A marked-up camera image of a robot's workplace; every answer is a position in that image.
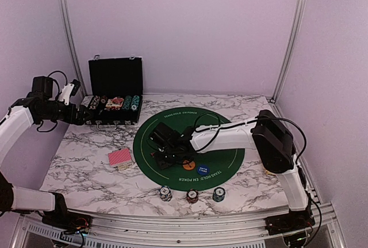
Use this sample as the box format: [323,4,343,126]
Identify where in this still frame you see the black poker chip case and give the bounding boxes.
[85,56,143,126]

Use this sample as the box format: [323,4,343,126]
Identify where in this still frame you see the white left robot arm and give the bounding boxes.
[1,97,93,228]

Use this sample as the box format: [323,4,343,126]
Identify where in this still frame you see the orange dealer button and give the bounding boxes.
[182,161,196,170]

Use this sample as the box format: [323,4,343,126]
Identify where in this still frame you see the left aluminium frame post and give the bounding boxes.
[58,0,87,98]

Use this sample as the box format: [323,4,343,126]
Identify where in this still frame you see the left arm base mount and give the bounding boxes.
[41,211,92,233]

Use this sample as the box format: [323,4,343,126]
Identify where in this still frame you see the blue small blind button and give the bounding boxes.
[197,165,210,176]

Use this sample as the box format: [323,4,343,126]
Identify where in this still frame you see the playing cards in case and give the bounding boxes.
[105,97,124,109]

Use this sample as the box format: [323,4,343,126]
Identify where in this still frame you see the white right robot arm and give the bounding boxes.
[149,110,311,230]

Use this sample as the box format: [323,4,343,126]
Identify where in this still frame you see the red black chip stack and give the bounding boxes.
[186,189,199,204]

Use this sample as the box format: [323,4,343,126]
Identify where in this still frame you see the red striped card deck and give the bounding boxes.
[108,148,134,170]

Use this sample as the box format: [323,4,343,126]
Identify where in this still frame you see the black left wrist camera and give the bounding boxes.
[31,76,53,100]

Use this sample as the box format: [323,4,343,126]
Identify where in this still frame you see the aluminium frame post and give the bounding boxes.
[270,0,306,104]
[58,0,87,98]

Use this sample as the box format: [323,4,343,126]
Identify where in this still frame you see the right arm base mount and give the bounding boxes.
[265,213,316,235]

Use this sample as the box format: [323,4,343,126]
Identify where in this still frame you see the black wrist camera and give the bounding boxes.
[31,76,53,100]
[149,122,178,147]

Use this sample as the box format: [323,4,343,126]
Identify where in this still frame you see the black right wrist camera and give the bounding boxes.
[149,122,178,147]

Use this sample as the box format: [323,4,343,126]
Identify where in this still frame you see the front aluminium rail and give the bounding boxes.
[10,203,347,247]

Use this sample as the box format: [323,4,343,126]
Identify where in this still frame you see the white blue chip stack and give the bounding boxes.
[159,186,172,201]

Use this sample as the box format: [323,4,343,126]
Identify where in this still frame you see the right aluminium frame post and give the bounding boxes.
[270,0,306,104]

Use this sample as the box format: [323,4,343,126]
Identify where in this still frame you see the round green poker mat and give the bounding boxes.
[133,107,245,192]

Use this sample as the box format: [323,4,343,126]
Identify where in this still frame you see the teal chips in case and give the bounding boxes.
[122,95,142,112]

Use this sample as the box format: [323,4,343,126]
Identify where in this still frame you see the teal chip stack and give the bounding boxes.
[212,187,225,203]

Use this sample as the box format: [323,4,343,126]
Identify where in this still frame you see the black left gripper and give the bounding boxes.
[39,101,93,125]

